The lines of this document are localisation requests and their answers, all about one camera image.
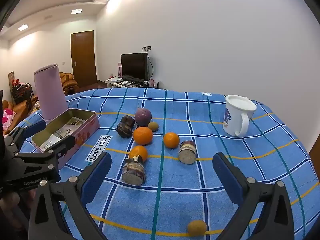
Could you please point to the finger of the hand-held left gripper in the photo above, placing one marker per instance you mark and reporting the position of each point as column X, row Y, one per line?
column 35, row 128
column 66, row 142

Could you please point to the brown wooden door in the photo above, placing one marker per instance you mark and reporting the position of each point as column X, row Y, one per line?
column 315, row 157
column 83, row 60

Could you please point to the pink tin box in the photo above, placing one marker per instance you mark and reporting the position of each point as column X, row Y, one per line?
column 85, row 130

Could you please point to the white set-top box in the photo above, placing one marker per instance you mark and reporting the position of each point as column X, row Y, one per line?
column 115, row 79

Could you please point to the square ceiling light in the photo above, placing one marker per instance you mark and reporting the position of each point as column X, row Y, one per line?
column 23, row 27
column 76, row 11

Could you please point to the black flat television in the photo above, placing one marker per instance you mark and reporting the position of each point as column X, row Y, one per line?
column 133, row 66

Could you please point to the purple sugarcane piece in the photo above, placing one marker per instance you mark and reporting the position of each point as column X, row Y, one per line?
column 187, row 153
column 133, row 172

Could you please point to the white floral print mug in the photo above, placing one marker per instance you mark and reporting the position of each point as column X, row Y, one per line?
column 235, row 120

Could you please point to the small brown longan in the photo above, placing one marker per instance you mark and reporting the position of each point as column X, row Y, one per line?
column 153, row 126
column 197, row 228

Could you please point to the black chair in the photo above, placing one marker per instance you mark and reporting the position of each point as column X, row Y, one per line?
column 22, row 92

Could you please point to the brown leather sofa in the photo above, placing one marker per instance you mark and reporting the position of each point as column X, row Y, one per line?
column 22, row 107
column 68, row 82

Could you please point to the white television stand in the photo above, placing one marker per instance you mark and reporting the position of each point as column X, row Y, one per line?
column 112, row 83

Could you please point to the small pink ornament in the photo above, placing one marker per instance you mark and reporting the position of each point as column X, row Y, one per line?
column 152, row 82

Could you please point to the round purple radish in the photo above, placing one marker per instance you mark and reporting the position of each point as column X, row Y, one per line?
column 143, row 116

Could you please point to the large orange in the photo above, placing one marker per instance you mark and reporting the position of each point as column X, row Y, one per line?
column 143, row 136

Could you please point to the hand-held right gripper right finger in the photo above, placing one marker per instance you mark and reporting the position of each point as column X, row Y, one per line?
column 225, row 175

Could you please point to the wall socket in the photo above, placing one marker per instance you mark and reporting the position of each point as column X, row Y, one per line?
column 147, row 47

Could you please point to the dark brown water chestnut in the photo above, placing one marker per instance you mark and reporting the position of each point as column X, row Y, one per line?
column 128, row 121
column 124, row 130

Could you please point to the blue checked blanket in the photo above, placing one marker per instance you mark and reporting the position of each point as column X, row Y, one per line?
column 190, row 110

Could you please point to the printed paper leaflet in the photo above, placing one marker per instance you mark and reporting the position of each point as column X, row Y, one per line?
column 67, row 127

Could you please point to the small orange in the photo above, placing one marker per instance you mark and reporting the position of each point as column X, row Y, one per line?
column 138, row 151
column 171, row 140

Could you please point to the pink tin lid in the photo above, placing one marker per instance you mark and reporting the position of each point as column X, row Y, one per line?
column 50, row 92

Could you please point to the pink floral cushion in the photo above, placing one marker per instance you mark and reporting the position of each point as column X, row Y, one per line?
column 8, row 118

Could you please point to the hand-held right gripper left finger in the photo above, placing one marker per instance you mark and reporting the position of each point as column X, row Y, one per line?
column 100, row 171

